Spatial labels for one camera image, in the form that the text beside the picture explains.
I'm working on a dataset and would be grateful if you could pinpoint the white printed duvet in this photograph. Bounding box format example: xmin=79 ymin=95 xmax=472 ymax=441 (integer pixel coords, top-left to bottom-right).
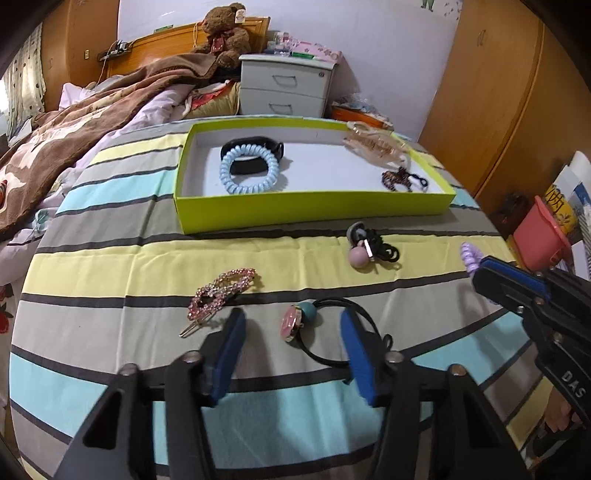
xmin=0 ymin=69 xmax=241 ymax=324

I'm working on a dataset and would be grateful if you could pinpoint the transparent claw hair clip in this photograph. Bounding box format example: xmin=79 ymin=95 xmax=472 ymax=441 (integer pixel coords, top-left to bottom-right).
xmin=342 ymin=121 xmax=411 ymax=167

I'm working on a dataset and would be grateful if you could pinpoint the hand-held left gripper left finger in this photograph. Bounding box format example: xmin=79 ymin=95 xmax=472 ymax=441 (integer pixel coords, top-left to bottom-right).
xmin=46 ymin=307 xmax=247 ymax=480

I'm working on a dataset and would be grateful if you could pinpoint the pink flowered box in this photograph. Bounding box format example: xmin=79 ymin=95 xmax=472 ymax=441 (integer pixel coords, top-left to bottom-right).
xmin=288 ymin=39 xmax=345 ymax=63

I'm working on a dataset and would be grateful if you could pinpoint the power strip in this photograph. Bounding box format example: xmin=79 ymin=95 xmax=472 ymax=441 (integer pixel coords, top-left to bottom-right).
xmin=98 ymin=41 xmax=134 ymax=62

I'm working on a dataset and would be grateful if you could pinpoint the orange basket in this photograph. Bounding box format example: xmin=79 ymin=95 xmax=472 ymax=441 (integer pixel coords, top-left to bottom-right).
xmin=330 ymin=95 xmax=393 ymax=132

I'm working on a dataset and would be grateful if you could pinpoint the wooden wardrobe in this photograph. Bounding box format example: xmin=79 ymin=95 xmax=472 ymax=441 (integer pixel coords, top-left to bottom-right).
xmin=418 ymin=0 xmax=591 ymax=204

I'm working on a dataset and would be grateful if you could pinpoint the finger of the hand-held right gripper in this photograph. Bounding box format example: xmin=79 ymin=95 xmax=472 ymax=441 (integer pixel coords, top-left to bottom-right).
xmin=479 ymin=256 xmax=553 ymax=302
xmin=471 ymin=271 xmax=533 ymax=320

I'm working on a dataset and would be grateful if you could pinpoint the pink rhinestone hair clip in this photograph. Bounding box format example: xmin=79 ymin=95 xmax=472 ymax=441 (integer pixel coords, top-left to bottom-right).
xmin=179 ymin=268 xmax=257 ymax=337

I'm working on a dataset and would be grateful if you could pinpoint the white nightstand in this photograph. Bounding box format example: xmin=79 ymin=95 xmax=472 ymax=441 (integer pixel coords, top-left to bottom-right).
xmin=239 ymin=53 xmax=341 ymax=120

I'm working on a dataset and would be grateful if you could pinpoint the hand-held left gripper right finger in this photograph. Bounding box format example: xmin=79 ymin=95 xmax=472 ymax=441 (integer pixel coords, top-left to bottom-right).
xmin=340 ymin=308 xmax=532 ymax=480

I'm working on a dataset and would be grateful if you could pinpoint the pink plastic bucket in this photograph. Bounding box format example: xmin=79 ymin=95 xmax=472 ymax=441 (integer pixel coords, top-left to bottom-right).
xmin=512 ymin=195 xmax=573 ymax=273

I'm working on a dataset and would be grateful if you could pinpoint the brown teddy bear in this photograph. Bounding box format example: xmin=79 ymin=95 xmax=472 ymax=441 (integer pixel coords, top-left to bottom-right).
xmin=191 ymin=2 xmax=252 ymax=70

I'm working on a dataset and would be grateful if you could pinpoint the dotted curtain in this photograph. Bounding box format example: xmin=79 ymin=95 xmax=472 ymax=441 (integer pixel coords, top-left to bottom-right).
xmin=7 ymin=23 xmax=47 ymax=139

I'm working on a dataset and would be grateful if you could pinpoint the wooden headboard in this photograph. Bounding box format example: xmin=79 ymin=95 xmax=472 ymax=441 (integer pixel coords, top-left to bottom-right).
xmin=106 ymin=16 xmax=271 ymax=79

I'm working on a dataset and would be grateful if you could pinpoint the black hair tie pink ball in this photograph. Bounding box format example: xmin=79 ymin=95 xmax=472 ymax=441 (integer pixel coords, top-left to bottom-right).
xmin=346 ymin=222 xmax=402 ymax=271

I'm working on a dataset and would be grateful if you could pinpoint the dark brown bag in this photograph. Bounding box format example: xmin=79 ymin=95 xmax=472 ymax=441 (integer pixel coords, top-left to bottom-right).
xmin=488 ymin=193 xmax=532 ymax=238

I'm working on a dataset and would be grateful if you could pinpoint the brown beaded hair tie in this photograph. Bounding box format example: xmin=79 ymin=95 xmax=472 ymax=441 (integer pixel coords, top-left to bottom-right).
xmin=381 ymin=167 xmax=430 ymax=193

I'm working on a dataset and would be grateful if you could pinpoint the red and yellow pillow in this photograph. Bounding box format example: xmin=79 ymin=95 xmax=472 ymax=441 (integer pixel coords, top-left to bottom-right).
xmin=185 ymin=80 xmax=242 ymax=121

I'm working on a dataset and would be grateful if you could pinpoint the striped cloth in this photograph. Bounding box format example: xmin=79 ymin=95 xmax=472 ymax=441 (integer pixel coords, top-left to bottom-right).
xmin=9 ymin=115 xmax=550 ymax=480

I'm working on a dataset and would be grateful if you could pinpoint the cluster of small containers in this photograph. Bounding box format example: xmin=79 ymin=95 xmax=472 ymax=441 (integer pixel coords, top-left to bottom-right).
xmin=264 ymin=31 xmax=296 ymax=56

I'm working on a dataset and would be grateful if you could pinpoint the tall wooden cabinet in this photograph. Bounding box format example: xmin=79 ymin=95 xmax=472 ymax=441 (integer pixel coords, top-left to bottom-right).
xmin=39 ymin=0 xmax=122 ymax=114

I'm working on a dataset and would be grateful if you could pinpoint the black hair tie pink disc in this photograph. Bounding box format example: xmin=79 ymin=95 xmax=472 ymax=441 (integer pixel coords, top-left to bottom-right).
xmin=279 ymin=298 xmax=393 ymax=370

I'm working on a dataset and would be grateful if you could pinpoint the purple spiral hair tie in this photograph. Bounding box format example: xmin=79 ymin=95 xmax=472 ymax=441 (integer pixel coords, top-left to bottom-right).
xmin=460 ymin=242 xmax=499 ymax=305

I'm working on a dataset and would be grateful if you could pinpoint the blue spiral hair tie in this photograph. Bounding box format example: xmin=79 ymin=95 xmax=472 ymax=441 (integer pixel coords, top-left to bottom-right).
xmin=219 ymin=144 xmax=281 ymax=195

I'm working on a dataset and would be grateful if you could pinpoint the yellow picture book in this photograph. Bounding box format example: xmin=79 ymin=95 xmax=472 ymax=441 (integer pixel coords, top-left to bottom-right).
xmin=545 ymin=150 xmax=591 ymax=282

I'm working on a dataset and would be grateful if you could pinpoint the green cardboard box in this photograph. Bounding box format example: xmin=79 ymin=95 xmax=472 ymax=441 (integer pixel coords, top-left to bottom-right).
xmin=173 ymin=117 xmax=458 ymax=236

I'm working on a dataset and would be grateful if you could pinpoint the cartoon wall poster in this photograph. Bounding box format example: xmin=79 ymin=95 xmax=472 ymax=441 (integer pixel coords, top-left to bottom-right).
xmin=418 ymin=0 xmax=462 ymax=19

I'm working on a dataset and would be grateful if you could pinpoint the black wrist band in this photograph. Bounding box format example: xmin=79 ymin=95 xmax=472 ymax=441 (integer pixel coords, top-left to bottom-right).
xmin=221 ymin=137 xmax=286 ymax=175

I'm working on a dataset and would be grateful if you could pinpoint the person's right hand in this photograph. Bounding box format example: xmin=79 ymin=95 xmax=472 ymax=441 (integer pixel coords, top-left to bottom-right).
xmin=544 ymin=390 xmax=580 ymax=435

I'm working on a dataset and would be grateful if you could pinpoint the brown fleece blanket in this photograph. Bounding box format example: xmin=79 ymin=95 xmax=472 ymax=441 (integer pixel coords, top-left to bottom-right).
xmin=0 ymin=53 xmax=218 ymax=241

